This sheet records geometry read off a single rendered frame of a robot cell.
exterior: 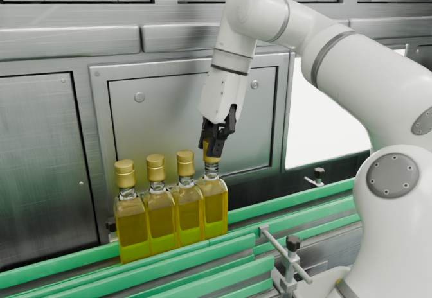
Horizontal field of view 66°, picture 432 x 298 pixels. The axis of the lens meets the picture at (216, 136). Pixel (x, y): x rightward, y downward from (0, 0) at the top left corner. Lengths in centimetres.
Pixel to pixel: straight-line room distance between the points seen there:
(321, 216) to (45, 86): 69
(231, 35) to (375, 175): 38
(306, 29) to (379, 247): 38
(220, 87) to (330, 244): 53
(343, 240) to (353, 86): 63
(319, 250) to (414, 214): 64
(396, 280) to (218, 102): 41
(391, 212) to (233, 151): 60
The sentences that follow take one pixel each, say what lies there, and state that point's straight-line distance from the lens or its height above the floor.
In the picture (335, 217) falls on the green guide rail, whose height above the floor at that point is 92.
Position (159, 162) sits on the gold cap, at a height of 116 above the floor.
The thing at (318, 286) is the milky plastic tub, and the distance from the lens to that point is 88.
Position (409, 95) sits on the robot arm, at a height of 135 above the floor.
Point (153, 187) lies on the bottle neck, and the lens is 65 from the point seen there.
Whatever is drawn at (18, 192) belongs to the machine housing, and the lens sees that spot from 82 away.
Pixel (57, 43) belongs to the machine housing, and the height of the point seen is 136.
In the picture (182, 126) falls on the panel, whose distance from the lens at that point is 77.
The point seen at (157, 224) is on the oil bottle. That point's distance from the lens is 68.
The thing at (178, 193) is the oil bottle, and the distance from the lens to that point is 66.
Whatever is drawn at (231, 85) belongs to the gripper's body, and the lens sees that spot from 59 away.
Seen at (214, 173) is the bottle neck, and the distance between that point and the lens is 68.
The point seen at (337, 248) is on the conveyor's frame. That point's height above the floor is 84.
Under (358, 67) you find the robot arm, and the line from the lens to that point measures 40.
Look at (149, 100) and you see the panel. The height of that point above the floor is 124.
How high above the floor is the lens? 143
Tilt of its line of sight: 22 degrees down
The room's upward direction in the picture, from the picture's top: straight up
